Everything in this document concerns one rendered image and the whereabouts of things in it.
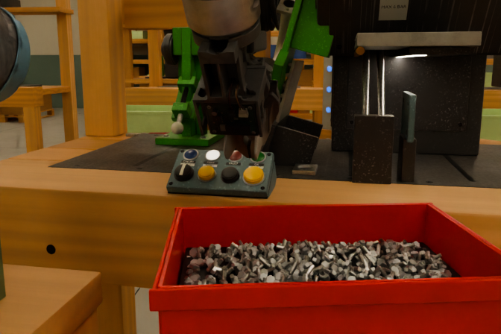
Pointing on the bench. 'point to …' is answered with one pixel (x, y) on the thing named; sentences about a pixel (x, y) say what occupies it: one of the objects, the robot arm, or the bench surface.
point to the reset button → (206, 172)
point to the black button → (229, 174)
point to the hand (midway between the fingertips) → (250, 145)
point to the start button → (253, 174)
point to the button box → (215, 188)
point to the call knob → (183, 171)
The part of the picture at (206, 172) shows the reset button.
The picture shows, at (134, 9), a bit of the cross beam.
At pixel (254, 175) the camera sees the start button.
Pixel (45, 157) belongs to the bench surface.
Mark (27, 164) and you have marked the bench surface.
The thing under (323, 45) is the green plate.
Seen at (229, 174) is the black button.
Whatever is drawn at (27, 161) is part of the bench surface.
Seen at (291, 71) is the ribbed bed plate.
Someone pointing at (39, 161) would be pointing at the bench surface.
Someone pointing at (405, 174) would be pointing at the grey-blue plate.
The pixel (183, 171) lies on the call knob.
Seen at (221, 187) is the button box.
